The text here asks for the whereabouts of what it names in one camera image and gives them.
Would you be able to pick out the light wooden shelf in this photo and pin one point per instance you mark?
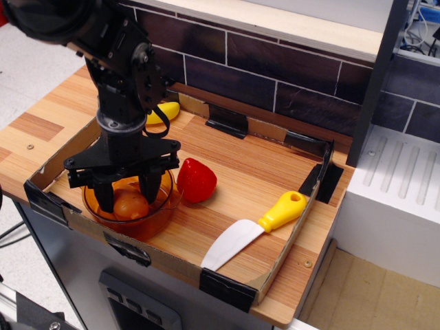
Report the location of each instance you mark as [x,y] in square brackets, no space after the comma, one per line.
[319,34]

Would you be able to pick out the cardboard fence with black tape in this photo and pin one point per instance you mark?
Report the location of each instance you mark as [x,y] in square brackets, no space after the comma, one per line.
[256,155]

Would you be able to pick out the grey oven control panel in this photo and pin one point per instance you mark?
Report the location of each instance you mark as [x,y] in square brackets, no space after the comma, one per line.
[133,309]

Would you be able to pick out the red toy strawberry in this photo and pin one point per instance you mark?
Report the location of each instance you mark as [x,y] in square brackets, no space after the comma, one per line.
[196,181]

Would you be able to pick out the white sink drainboard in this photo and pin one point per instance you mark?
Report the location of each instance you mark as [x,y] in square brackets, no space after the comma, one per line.
[390,212]

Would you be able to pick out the dark grey upright post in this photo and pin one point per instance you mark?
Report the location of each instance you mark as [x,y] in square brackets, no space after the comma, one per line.
[387,50]

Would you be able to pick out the yellow toy banana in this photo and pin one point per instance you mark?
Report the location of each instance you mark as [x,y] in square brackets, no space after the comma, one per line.
[168,109]

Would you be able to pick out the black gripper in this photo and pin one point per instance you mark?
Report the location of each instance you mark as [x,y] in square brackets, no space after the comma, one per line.
[121,151]

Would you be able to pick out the orange transparent plastic pot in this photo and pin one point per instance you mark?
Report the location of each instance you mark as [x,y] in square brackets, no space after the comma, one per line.
[160,211]

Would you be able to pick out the yellow white toy knife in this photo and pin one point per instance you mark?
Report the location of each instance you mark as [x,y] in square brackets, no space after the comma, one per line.
[243,232]

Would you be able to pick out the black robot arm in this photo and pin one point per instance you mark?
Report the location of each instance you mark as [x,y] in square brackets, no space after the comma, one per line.
[121,62]

